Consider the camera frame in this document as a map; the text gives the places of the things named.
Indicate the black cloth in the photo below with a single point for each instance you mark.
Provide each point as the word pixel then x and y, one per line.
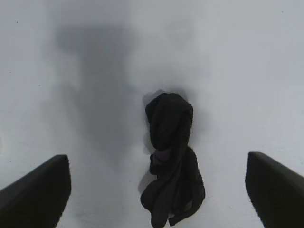
pixel 171 142

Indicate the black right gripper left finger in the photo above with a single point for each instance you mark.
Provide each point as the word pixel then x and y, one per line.
pixel 31 194

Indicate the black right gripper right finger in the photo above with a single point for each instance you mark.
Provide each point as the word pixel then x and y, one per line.
pixel 278 194

